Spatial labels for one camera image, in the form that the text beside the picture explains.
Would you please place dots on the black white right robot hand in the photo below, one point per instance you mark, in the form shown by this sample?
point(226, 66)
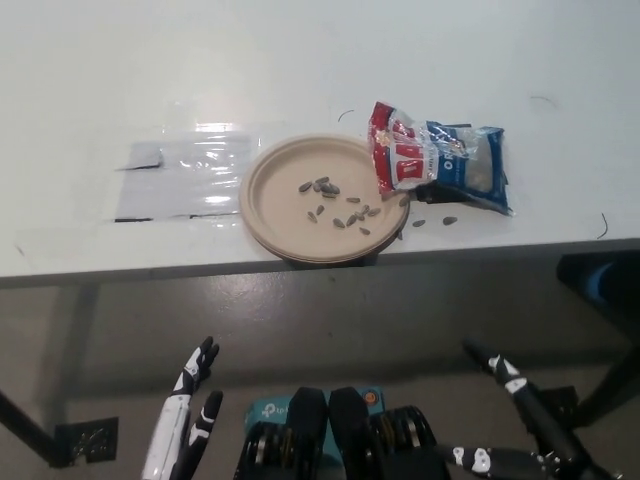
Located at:
point(530, 400)

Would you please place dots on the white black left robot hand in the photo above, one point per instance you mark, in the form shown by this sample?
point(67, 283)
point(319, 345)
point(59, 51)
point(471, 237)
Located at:
point(177, 405)

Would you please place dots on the red blue sunflower seed bag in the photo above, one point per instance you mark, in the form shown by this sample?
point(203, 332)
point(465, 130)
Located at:
point(410, 165)

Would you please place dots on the black and blue object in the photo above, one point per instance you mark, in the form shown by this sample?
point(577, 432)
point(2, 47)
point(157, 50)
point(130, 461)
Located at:
point(580, 280)

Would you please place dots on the teal tp-link box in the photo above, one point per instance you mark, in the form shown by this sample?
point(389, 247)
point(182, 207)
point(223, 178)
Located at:
point(262, 410)

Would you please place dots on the clear plastic sheet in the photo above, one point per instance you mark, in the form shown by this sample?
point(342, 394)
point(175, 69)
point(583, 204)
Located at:
point(190, 190)

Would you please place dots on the tan paper plate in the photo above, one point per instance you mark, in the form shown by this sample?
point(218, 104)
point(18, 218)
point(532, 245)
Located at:
point(330, 259)
point(285, 220)

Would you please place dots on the black slanted table leg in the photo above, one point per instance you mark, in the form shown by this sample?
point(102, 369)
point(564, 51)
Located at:
point(22, 427)
point(612, 390)

